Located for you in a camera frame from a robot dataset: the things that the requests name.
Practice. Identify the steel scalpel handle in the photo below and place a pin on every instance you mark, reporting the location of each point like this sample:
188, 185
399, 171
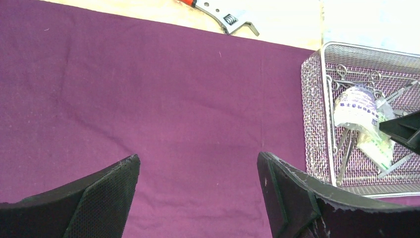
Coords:
395, 165

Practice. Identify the metal wire mesh tray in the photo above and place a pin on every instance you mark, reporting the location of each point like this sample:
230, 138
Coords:
323, 158

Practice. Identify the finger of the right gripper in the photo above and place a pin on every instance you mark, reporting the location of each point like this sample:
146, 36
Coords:
404, 130

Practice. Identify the steel surgical scissors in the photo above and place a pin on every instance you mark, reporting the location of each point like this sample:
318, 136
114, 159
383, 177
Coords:
369, 80

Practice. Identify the pink white gauze packet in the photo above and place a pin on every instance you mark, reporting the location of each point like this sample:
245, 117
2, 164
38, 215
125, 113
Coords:
355, 108

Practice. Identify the green white gauze packet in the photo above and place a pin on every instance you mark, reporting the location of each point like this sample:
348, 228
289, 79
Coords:
379, 149

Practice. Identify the steel forceps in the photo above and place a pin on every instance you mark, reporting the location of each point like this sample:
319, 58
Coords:
347, 140

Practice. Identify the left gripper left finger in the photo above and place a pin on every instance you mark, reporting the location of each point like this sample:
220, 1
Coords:
95, 206

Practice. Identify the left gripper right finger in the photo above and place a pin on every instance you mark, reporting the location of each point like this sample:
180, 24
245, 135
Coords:
301, 206

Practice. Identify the orange handled adjustable wrench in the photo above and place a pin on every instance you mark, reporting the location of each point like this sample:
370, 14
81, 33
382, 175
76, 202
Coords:
230, 20

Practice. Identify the purple cloth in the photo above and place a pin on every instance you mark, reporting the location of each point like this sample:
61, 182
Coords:
81, 90

